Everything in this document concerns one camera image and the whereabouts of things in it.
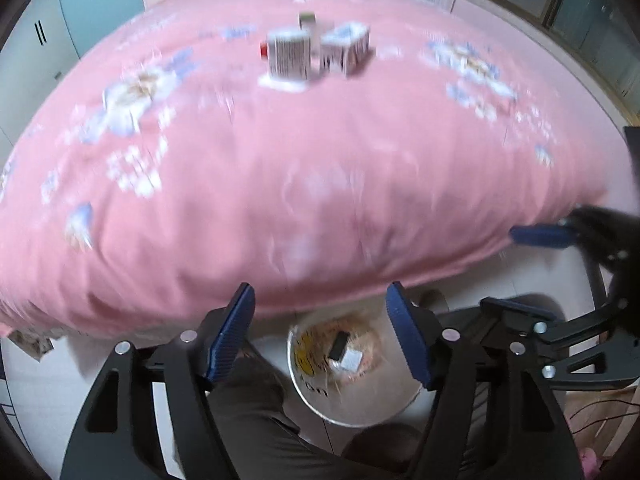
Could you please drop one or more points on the small red item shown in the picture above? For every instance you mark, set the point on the small red item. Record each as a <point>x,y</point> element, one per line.
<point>263,51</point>

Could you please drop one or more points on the bed with pink floral blanket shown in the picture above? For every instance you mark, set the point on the bed with pink floral blanket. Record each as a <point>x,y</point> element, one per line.
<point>280,170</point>

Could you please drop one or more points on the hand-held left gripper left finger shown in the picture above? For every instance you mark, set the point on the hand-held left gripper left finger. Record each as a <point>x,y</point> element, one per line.
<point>232,331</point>

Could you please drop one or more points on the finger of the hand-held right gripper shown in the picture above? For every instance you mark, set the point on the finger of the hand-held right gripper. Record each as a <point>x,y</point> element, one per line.
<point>520,310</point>
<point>541,236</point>

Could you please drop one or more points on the small black box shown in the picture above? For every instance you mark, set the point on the small black box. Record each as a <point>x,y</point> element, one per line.
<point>339,346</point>

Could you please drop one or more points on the small white box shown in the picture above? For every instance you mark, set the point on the small white box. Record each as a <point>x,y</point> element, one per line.
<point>352,360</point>

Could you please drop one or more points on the green plastic block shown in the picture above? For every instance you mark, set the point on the green plastic block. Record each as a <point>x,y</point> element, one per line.
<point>306,18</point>

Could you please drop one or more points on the white wardrobe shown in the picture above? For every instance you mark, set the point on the white wardrobe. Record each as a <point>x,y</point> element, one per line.
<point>35,45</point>

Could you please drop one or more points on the white round trash bin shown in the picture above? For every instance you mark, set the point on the white round trash bin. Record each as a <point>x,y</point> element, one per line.
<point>350,395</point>

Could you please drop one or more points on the white milk carton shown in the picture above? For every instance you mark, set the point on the white milk carton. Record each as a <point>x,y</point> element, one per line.
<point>345,49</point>

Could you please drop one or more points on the window with dark frame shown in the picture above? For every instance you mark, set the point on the window with dark frame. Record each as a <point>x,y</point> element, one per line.
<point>565,5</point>

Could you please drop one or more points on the white barcode box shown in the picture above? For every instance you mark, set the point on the white barcode box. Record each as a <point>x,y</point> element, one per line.
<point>289,55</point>

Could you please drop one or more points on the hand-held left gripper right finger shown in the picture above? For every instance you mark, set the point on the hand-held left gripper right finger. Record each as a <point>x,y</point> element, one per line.
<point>406,332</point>

